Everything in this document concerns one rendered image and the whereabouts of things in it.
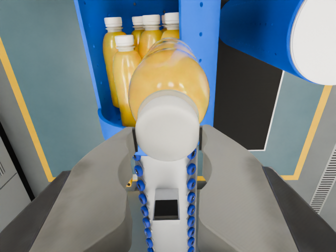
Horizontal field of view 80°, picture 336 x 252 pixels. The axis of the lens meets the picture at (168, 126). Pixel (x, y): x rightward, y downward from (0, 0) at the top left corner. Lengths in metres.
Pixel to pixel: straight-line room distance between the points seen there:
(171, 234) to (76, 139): 1.27
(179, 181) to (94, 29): 0.63
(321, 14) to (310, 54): 0.09
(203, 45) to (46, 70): 1.60
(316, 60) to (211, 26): 0.34
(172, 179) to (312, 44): 0.64
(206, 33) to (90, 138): 1.71
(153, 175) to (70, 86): 1.19
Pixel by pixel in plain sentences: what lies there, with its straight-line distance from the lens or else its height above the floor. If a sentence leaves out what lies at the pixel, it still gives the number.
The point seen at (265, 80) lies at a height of 0.15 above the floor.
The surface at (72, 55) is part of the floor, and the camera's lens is 1.75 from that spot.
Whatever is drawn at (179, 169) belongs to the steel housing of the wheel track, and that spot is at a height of 0.93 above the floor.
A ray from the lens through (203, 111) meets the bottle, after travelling 0.15.
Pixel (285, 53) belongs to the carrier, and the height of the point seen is 1.01.
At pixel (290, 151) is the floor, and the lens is 2.22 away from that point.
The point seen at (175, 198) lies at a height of 0.98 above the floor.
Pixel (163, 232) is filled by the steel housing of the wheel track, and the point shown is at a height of 0.93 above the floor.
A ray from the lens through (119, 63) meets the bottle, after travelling 0.45.
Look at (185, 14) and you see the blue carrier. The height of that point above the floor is 1.22.
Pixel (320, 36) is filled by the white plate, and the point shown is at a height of 1.04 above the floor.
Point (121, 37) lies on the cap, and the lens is 0.45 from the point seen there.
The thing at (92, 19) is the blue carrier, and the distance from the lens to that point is 0.54.
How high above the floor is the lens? 1.57
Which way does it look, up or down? 62 degrees down
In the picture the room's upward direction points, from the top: 179 degrees counter-clockwise
